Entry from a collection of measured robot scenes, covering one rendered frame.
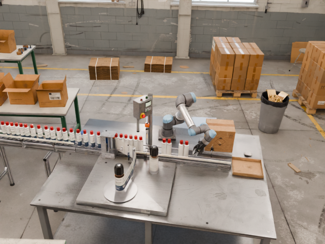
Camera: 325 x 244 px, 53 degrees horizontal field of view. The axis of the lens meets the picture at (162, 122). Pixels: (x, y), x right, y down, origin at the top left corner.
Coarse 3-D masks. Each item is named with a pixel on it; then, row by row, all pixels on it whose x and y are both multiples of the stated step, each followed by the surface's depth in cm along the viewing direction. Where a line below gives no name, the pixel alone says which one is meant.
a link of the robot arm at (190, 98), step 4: (192, 92) 341; (184, 96) 335; (188, 96) 336; (192, 96) 337; (188, 100) 336; (192, 100) 338; (188, 104) 341; (176, 116) 369; (180, 116) 365; (176, 120) 370; (180, 120) 368; (176, 124) 374
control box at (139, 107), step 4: (144, 96) 325; (136, 100) 317; (144, 100) 318; (148, 100) 320; (136, 104) 316; (140, 104) 314; (144, 104) 318; (136, 108) 319; (140, 108) 316; (144, 108) 320; (136, 112) 321; (140, 112) 318; (144, 112) 322; (148, 112) 327; (136, 116) 323; (140, 116) 320
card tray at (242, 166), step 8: (232, 160) 343; (240, 160) 344; (248, 160) 343; (256, 160) 341; (232, 168) 332; (240, 168) 332; (248, 168) 332; (256, 168) 333; (248, 176) 322; (256, 176) 320
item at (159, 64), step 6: (150, 60) 770; (156, 60) 770; (162, 60) 771; (168, 60) 772; (144, 66) 754; (150, 66) 750; (156, 66) 751; (162, 66) 750; (168, 66) 749; (150, 72) 758; (162, 72) 757; (168, 72) 756
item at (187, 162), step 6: (78, 150) 349; (84, 150) 347; (90, 150) 346; (96, 150) 346; (144, 150) 348; (120, 156) 344; (126, 156) 344; (138, 156) 341; (198, 156) 341; (168, 162) 338; (174, 162) 338; (186, 162) 335; (192, 162) 333; (198, 162) 332; (222, 168) 331; (228, 168) 331
